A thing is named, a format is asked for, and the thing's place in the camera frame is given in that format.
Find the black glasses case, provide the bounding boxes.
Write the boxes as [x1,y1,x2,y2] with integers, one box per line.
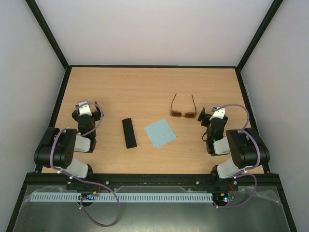
[122,118,137,149]

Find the light blue cleaning cloth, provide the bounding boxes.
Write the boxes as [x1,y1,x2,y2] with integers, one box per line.
[144,119,176,148]

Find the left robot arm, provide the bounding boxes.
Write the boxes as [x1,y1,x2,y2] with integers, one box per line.
[34,101,104,184]

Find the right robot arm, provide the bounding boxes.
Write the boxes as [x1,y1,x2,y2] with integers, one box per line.
[197,104,270,189]

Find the brown sunglasses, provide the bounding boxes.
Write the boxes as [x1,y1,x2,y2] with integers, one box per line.
[170,93,197,119]

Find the left control board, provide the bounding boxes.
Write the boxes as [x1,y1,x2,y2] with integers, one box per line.
[77,191,100,201]

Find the control board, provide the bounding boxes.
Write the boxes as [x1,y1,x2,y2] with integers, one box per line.
[212,191,236,203]
[77,191,100,201]

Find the right control board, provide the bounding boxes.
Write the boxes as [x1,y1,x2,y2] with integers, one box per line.
[212,191,236,203]

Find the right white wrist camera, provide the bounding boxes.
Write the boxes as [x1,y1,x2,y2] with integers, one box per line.
[210,107,225,120]

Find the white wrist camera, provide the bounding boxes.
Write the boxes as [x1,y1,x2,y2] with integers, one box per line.
[78,101,92,116]
[210,107,225,120]

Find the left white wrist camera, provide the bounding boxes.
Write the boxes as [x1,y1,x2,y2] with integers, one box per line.
[78,101,92,116]

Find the black aluminium frame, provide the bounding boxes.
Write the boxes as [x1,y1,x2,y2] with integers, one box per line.
[7,0,296,232]

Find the light blue slotted cable duct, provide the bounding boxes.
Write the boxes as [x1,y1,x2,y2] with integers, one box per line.
[29,192,213,203]

